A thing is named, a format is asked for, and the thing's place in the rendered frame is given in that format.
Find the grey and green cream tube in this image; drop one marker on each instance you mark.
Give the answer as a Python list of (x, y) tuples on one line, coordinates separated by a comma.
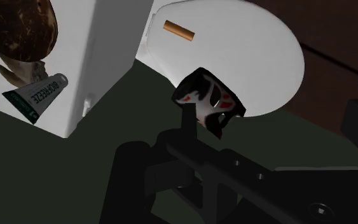
[(36, 96)]

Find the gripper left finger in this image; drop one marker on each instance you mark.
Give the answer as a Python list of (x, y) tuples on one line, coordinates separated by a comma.
[(129, 173)]

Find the orange cylinder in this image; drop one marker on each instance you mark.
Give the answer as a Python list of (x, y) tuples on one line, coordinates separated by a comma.
[(178, 30)]

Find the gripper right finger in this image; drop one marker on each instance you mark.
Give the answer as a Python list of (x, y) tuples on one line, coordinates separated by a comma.
[(336, 195)]

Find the black white red patterned cup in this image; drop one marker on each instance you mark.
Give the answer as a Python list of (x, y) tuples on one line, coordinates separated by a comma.
[(206, 102)]

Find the brown mottled round figure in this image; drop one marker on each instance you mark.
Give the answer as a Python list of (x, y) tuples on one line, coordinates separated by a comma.
[(20, 31)]

